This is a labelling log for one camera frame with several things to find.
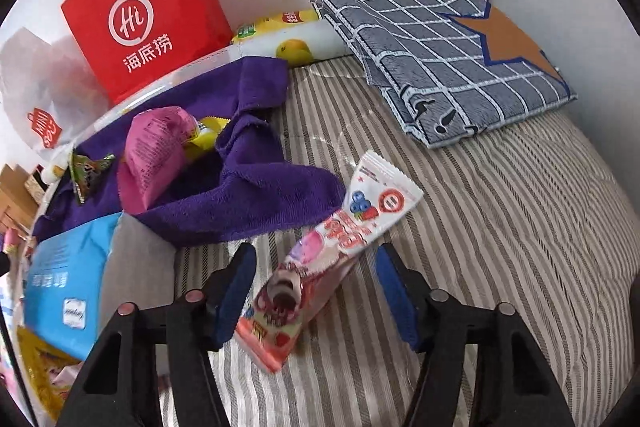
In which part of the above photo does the grey checked folded blanket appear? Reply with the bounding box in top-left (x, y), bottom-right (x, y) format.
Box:
top-left (304, 0), bottom-right (578, 150)

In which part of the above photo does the striped bed quilt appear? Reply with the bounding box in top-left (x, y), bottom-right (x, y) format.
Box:
top-left (160, 54), bottom-right (640, 427)

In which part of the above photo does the lemon print tissue pack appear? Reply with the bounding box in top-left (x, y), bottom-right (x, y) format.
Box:
top-left (42, 157), bottom-right (71, 185)
top-left (230, 9), bottom-right (353, 66)

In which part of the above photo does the blue tissue pack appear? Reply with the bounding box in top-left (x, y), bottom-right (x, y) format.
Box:
top-left (22, 212), bottom-right (176, 360)

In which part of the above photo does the green snack packet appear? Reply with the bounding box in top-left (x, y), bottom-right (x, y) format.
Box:
top-left (70, 149), bottom-right (116, 205)

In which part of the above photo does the white plastic bag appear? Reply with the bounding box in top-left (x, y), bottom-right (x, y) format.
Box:
top-left (0, 27), bottom-right (111, 158)

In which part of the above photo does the wooden furniture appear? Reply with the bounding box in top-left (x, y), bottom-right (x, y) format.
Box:
top-left (0, 163), bottom-right (48, 233)

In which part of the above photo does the purple towel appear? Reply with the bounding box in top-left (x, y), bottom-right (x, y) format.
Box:
top-left (32, 57), bottom-right (347, 248)

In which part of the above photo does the long pink bear snack packet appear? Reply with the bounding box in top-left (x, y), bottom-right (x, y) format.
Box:
top-left (235, 150), bottom-right (425, 375)

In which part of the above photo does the yellow pink snack packet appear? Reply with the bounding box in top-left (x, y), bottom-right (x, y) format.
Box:
top-left (182, 117), bottom-right (231, 164)

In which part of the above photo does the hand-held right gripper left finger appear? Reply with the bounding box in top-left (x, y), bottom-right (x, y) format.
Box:
top-left (55, 242), bottom-right (258, 427)

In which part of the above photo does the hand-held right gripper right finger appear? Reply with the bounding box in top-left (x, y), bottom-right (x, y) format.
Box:
top-left (375, 243), bottom-right (566, 427)

